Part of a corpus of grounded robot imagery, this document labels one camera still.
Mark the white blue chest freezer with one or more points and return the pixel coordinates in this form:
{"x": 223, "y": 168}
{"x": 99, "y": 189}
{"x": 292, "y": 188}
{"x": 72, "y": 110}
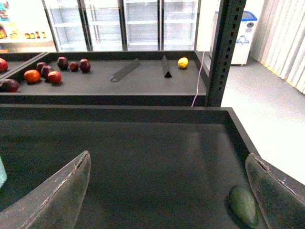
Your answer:
{"x": 244, "y": 38}

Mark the black far display tray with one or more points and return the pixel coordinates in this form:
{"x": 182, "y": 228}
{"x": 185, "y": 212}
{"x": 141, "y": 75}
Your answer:
{"x": 145, "y": 85}

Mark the red apple in group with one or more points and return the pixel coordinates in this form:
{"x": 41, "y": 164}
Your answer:
{"x": 54, "y": 77}

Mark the small dark red fruit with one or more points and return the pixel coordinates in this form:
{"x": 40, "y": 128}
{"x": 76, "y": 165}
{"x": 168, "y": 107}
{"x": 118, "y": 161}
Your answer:
{"x": 74, "y": 66}

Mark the glass door refrigerator row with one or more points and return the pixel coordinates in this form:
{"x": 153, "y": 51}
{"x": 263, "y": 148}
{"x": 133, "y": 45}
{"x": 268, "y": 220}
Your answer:
{"x": 123, "y": 25}

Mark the black near display tray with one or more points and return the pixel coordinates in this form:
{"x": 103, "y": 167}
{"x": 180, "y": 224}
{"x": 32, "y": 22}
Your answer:
{"x": 151, "y": 168}

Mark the green avocado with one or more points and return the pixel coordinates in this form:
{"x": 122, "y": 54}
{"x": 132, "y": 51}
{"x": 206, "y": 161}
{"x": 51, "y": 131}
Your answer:
{"x": 243, "y": 205}

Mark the shelf with bottled goods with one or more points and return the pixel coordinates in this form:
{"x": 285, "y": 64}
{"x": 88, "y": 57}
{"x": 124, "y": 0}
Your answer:
{"x": 24, "y": 27}

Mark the black triangular divider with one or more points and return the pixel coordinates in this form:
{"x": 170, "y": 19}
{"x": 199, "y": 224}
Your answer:
{"x": 165, "y": 67}

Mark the dark plum tall back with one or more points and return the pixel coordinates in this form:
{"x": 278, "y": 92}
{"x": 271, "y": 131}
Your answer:
{"x": 62, "y": 63}

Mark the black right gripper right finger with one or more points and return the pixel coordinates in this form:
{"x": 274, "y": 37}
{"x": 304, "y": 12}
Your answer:
{"x": 280, "y": 197}

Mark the red apple far left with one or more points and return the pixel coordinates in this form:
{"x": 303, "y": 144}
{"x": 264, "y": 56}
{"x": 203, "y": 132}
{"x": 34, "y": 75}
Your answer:
{"x": 3, "y": 65}

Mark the white vertical blinds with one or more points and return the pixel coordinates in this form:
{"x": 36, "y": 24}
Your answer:
{"x": 279, "y": 40}

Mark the dark plum middle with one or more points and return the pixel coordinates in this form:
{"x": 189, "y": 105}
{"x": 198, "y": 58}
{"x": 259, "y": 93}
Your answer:
{"x": 46, "y": 69}

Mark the light blue plastic basket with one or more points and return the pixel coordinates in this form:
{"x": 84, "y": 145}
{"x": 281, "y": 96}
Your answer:
{"x": 3, "y": 175}

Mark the black metal shelf post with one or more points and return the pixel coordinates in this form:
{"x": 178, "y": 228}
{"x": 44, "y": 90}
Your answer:
{"x": 227, "y": 28}

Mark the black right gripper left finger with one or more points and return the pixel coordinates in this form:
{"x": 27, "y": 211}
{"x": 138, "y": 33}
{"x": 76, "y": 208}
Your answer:
{"x": 55, "y": 203}

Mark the yellow lemon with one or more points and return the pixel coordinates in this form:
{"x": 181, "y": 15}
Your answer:
{"x": 183, "y": 63}

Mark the black display tray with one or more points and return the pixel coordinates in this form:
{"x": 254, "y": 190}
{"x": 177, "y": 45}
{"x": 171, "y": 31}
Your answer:
{"x": 145, "y": 85}
{"x": 151, "y": 168}

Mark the black flat divider plate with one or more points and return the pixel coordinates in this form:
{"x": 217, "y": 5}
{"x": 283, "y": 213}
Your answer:
{"x": 132, "y": 65}

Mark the dark purple fruit front left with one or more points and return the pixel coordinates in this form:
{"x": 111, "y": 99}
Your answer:
{"x": 9, "y": 86}

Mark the orange red tomato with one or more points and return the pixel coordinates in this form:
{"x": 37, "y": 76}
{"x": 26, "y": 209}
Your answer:
{"x": 32, "y": 76}

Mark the dark red apple right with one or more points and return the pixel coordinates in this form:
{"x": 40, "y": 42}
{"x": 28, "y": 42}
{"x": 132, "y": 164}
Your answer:
{"x": 84, "y": 65}

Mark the dark plum left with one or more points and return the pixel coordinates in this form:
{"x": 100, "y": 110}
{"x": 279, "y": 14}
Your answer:
{"x": 40, "y": 65}

